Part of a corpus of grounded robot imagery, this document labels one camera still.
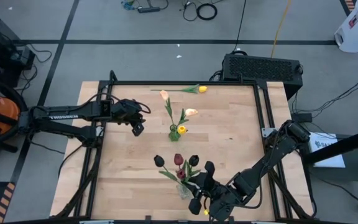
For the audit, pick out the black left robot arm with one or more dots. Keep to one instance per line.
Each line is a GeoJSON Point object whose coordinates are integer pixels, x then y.
{"type": "Point", "coordinates": [73, 116]}

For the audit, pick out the black aluminium table frame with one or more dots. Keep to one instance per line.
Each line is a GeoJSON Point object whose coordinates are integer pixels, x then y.
{"type": "Point", "coordinates": [182, 82]}

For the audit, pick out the clear glass vase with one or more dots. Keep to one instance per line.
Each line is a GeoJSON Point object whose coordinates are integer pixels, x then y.
{"type": "Point", "coordinates": [183, 191]}

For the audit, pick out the black perforated computer case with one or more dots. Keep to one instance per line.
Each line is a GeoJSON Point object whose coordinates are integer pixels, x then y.
{"type": "Point", "coordinates": [259, 70]}

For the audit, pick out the peach artificial tulip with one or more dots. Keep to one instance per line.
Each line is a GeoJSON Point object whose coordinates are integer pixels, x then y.
{"type": "Point", "coordinates": [191, 112]}
{"type": "Point", "coordinates": [164, 95]}

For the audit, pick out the black power strip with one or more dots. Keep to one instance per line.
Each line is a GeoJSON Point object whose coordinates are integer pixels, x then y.
{"type": "Point", "coordinates": [148, 9]}

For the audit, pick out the green glass vase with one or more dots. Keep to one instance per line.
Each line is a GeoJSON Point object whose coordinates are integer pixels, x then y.
{"type": "Point", "coordinates": [174, 137]}

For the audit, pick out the yellow artificial tulip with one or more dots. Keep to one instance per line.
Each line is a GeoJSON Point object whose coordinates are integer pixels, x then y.
{"type": "Point", "coordinates": [202, 89]}
{"type": "Point", "coordinates": [182, 129]}

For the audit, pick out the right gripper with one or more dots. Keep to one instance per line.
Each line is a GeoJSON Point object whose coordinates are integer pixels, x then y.
{"type": "Point", "coordinates": [221, 202]}

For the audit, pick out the black power adapter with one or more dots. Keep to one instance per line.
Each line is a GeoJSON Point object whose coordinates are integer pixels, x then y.
{"type": "Point", "coordinates": [301, 117]}

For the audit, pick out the white printed sheet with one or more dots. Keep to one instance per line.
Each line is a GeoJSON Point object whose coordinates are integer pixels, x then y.
{"type": "Point", "coordinates": [328, 155]}

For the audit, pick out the black artificial tulip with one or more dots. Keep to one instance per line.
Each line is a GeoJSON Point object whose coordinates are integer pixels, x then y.
{"type": "Point", "coordinates": [158, 161]}
{"type": "Point", "coordinates": [194, 160]}

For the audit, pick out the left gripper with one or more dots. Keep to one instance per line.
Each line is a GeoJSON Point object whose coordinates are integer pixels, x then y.
{"type": "Point", "coordinates": [127, 110]}

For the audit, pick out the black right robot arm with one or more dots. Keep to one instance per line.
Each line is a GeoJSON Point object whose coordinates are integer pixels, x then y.
{"type": "Point", "coordinates": [275, 152]}

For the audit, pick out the black metal stand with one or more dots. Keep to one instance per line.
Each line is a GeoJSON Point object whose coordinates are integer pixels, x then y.
{"type": "Point", "coordinates": [340, 146]}

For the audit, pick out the orange black vacuum cleaner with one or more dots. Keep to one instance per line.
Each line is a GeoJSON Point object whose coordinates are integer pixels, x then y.
{"type": "Point", "coordinates": [2, 109]}

